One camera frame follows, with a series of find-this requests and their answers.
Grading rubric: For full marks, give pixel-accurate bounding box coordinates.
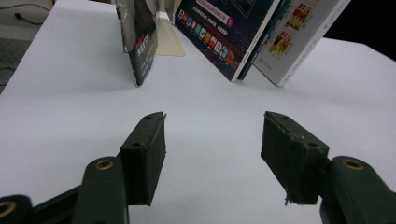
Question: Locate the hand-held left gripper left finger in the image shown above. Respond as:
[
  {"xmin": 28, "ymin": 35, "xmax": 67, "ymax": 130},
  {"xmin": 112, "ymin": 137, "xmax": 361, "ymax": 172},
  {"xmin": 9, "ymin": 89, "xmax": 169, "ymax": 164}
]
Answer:
[{"xmin": 71, "ymin": 111, "xmax": 167, "ymax": 224}]

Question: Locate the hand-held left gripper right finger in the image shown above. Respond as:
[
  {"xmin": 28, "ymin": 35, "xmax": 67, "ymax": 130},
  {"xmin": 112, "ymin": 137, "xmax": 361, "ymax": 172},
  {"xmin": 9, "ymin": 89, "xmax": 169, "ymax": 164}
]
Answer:
[{"xmin": 261, "ymin": 111, "xmax": 396, "ymax": 224}]

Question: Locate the black magazine with red cards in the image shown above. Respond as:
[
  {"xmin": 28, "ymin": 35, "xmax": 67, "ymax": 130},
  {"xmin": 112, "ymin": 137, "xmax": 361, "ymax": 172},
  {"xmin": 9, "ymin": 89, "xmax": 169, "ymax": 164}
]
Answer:
[{"xmin": 115, "ymin": 0, "xmax": 158, "ymax": 88}]

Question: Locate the white magazine with colourful tiles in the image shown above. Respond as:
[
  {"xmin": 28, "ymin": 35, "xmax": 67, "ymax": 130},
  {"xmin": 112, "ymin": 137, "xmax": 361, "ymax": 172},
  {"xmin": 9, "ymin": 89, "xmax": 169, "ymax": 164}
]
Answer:
[{"xmin": 253, "ymin": 0, "xmax": 352, "ymax": 88}]

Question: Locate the beige expandable book rack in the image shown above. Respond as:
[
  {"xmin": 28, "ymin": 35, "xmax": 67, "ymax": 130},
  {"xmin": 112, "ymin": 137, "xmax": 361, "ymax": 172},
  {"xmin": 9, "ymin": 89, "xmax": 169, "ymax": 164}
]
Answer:
[{"xmin": 146, "ymin": 0, "xmax": 187, "ymax": 58}]

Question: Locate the purple magazine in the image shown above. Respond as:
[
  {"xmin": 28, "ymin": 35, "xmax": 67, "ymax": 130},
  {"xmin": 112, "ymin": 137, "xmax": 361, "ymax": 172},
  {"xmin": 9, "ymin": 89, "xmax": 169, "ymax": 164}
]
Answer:
[{"xmin": 174, "ymin": 0, "xmax": 283, "ymax": 82}]

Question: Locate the black curtain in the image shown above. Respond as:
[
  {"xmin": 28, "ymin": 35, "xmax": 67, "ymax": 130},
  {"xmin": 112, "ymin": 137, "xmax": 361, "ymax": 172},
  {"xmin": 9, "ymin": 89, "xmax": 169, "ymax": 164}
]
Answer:
[{"xmin": 323, "ymin": 0, "xmax": 396, "ymax": 62}]

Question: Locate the black cable with plug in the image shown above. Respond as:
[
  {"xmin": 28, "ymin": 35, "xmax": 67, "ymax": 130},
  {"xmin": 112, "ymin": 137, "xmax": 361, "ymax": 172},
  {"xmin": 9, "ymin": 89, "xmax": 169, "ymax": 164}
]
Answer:
[{"xmin": 0, "ymin": 3, "xmax": 50, "ymax": 26}]

